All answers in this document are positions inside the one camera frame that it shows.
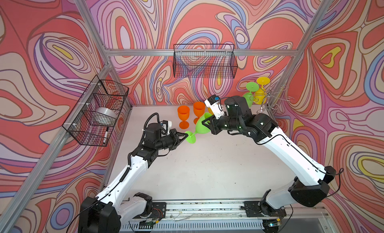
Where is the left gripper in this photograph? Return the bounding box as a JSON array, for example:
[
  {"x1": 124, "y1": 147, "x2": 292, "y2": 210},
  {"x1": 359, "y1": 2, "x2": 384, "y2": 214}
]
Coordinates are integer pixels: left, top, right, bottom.
[{"x1": 153, "y1": 129, "x2": 188, "y2": 152}]

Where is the black wire basket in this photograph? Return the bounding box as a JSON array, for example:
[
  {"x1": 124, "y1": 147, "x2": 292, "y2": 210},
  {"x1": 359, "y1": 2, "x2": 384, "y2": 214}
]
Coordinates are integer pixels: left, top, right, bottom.
[
  {"x1": 173, "y1": 43, "x2": 238, "y2": 79},
  {"x1": 62, "y1": 76, "x2": 129, "y2": 147}
]

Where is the black marker pen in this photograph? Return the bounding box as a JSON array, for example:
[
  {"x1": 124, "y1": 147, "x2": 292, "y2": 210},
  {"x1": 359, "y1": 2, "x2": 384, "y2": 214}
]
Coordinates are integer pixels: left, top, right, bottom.
[{"x1": 103, "y1": 127, "x2": 109, "y2": 144}]

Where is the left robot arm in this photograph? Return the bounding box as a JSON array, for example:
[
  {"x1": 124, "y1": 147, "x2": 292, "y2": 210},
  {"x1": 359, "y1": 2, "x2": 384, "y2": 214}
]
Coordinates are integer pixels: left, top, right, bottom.
[{"x1": 78, "y1": 113, "x2": 188, "y2": 233}]

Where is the chrome wine glass rack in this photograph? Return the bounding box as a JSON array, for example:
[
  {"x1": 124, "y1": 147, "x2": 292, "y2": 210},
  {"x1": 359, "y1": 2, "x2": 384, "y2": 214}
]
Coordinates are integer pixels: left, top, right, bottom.
[{"x1": 258, "y1": 89, "x2": 294, "y2": 113}]

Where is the green wine glass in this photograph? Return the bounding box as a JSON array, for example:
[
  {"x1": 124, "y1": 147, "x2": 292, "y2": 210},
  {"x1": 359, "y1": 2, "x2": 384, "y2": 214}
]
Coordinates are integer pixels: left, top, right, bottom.
[
  {"x1": 186, "y1": 113, "x2": 212, "y2": 144},
  {"x1": 243, "y1": 82, "x2": 260, "y2": 107}
]

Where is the left black wire basket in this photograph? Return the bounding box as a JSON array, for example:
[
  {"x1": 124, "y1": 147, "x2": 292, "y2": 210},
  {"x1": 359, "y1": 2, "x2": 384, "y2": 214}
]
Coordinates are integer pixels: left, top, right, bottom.
[{"x1": 62, "y1": 76, "x2": 129, "y2": 147}]

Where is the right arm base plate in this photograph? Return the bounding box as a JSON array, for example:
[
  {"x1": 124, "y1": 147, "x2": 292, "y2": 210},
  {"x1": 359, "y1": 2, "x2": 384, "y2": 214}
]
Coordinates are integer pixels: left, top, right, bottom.
[{"x1": 241, "y1": 201, "x2": 287, "y2": 218}]

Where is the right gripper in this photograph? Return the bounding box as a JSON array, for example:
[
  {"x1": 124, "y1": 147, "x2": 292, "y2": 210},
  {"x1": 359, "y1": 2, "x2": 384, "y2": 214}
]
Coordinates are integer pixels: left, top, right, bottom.
[{"x1": 201, "y1": 111, "x2": 243, "y2": 135}]

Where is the yellow wine glass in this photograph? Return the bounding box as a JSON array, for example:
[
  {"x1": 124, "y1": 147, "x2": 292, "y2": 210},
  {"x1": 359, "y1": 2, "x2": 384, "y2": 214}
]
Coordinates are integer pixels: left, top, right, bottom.
[
  {"x1": 254, "y1": 77, "x2": 270, "y2": 105},
  {"x1": 208, "y1": 107, "x2": 214, "y2": 115}
]

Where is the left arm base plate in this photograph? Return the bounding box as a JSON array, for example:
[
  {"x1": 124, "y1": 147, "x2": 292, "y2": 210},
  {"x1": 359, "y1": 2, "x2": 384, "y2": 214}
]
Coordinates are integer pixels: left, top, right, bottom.
[{"x1": 133, "y1": 202, "x2": 167, "y2": 221}]

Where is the silver tape roll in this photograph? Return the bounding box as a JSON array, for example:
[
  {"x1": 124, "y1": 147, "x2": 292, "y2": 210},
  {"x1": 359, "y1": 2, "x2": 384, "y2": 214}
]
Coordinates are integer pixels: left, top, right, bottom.
[{"x1": 93, "y1": 107, "x2": 118, "y2": 126}]

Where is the orange wine glass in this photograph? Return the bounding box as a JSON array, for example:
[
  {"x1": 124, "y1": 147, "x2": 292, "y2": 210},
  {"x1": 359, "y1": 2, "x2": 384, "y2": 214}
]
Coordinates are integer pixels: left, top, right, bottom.
[
  {"x1": 193, "y1": 102, "x2": 206, "y2": 124},
  {"x1": 178, "y1": 105, "x2": 190, "y2": 129}
]

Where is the back black wire basket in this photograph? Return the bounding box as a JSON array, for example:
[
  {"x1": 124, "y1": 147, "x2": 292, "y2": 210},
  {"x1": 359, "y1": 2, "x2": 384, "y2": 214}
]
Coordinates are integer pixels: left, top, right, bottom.
[{"x1": 173, "y1": 43, "x2": 238, "y2": 79}]

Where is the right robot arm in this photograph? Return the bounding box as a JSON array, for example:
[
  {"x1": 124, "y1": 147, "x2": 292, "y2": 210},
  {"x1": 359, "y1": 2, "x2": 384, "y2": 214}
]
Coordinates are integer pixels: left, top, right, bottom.
[{"x1": 202, "y1": 95, "x2": 337, "y2": 216}]

